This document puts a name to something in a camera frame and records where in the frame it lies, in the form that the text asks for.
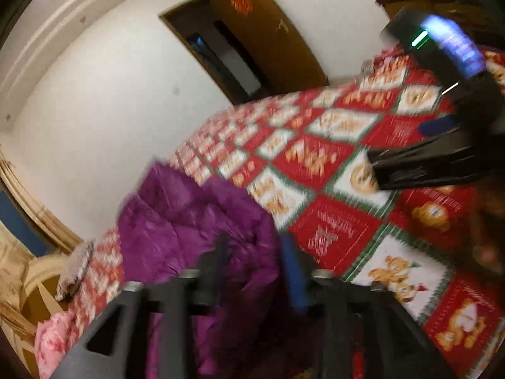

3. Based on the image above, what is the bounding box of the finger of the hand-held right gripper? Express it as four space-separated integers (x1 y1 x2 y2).
366 129 496 191
417 114 463 137

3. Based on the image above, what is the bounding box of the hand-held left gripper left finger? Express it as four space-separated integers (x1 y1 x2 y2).
37 232 233 379

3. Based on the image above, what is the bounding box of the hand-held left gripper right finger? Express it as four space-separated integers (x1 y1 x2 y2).
281 234 455 379

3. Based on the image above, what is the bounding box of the purple puffer jacket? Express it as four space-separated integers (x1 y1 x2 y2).
116 162 293 379

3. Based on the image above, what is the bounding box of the person's right hand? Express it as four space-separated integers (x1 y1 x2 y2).
471 176 505 279

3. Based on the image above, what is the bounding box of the red printed blanket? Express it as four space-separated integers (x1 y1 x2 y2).
69 45 505 379

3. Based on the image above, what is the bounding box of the grey white small cloth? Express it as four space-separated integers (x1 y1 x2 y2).
55 241 95 301

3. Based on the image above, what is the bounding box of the pink cloth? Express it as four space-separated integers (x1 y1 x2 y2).
33 310 89 379

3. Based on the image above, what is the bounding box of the brown wooden door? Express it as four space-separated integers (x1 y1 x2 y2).
209 0 330 89

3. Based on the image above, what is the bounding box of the blue window panel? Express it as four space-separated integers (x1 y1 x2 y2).
0 189 50 257

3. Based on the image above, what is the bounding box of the beige curtain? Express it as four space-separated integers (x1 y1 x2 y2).
0 221 36 309

